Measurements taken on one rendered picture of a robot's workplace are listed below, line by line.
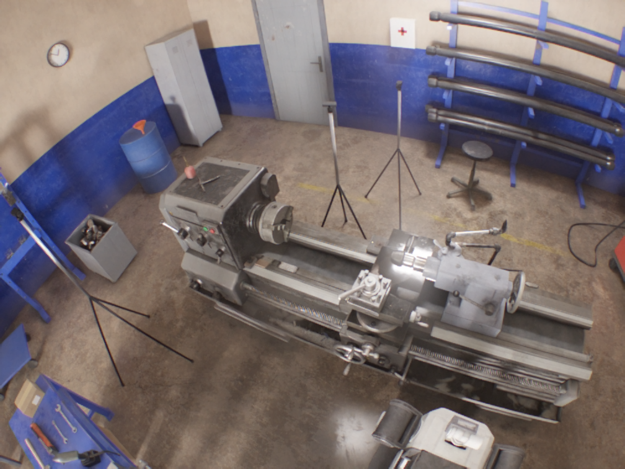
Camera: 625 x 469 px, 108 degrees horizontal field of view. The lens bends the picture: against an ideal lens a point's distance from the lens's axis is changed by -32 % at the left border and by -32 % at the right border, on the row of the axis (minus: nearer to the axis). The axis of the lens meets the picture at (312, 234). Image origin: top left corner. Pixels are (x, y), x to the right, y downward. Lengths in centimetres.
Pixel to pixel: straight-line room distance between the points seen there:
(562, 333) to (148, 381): 321
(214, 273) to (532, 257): 296
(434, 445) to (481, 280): 88
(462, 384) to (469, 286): 79
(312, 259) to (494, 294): 123
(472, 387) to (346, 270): 115
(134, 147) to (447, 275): 399
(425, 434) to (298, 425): 154
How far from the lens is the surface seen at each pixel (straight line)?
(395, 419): 115
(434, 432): 116
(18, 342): 442
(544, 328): 225
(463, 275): 170
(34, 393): 260
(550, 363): 203
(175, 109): 548
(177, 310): 334
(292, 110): 540
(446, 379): 225
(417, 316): 168
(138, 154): 464
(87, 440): 225
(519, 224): 386
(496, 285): 172
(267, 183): 206
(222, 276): 227
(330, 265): 223
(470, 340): 189
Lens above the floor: 249
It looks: 47 degrees down
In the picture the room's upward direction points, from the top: 11 degrees counter-clockwise
